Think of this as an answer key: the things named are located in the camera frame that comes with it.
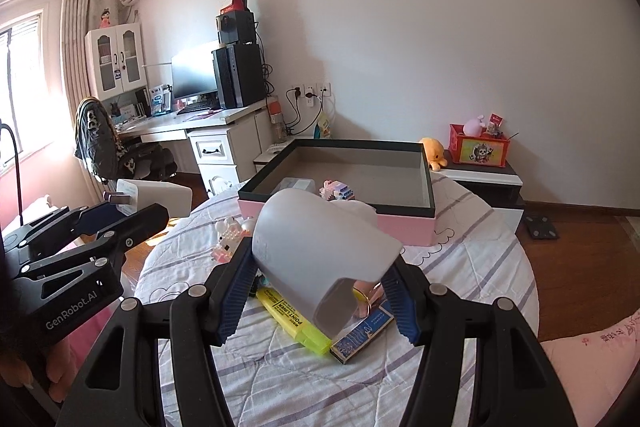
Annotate dark printed garment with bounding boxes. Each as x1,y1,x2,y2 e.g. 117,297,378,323
75,98,123,180

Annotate pink embroidered pillow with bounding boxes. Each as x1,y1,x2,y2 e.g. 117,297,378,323
537,307,640,427

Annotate black curved pole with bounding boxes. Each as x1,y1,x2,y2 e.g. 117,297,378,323
0,121,26,228

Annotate white figurine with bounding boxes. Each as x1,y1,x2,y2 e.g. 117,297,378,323
220,216,256,235

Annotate black box with round lens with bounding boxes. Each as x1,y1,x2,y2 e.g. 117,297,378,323
216,9,257,46

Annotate low white black cabinet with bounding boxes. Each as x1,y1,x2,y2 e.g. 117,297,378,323
252,139,526,238

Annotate black computer monitor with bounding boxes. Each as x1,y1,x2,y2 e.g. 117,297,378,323
171,41,221,104

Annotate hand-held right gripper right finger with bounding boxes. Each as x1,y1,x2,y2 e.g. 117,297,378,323
380,257,566,427

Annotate bottle with orange cap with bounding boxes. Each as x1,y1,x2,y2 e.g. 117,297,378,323
267,97,287,145

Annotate blue snack bag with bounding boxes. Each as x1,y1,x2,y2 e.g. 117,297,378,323
314,109,333,140

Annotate white wall sockets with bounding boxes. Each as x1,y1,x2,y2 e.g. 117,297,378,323
291,82,333,100

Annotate black computer tower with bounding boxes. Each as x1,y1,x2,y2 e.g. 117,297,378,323
211,42,267,110

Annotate small blue printed box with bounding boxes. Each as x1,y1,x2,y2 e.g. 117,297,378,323
330,302,401,364

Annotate colourful block toy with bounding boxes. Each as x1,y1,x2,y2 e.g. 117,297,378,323
319,180,356,202

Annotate pink box with dark rim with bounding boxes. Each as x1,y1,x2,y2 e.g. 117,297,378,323
237,138,438,248

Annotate rose gold metal cylinder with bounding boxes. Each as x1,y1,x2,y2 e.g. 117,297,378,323
352,281,387,319

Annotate red storage box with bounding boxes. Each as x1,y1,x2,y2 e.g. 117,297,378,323
448,123,512,168

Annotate white power adapter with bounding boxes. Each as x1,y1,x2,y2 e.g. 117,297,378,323
103,179,193,219

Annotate blue white carton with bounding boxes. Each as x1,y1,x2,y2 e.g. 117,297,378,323
150,84,171,114

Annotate black floor scale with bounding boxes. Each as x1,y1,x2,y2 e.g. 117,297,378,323
522,213,557,242

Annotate black office chair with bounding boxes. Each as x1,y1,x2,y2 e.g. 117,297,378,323
102,142,178,188

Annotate window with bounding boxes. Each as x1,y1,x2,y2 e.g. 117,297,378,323
0,12,46,158

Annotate yellow highlighter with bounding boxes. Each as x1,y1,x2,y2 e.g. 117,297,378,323
256,287,333,355

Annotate pale grey cup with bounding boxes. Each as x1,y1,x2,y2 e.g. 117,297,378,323
251,188,404,339

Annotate white glass-door cabinet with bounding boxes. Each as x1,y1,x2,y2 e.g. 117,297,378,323
84,23,150,102

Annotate clear plastic box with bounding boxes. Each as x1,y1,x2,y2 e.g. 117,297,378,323
278,177,317,195

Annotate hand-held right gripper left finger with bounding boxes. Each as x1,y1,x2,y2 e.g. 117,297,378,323
55,239,261,427

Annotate beige curtain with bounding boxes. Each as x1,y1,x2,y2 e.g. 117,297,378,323
59,0,121,208

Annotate pink block toy figure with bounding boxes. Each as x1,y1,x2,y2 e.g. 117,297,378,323
212,232,247,264

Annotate yellow octopus plush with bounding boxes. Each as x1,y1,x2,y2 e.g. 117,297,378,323
419,137,450,172

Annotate person's left hand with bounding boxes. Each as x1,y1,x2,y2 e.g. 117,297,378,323
0,327,78,405

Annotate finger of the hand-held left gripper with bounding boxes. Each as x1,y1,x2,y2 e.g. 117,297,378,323
15,203,170,280
2,202,128,259

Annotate white desk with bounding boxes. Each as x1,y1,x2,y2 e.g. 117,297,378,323
116,97,281,198

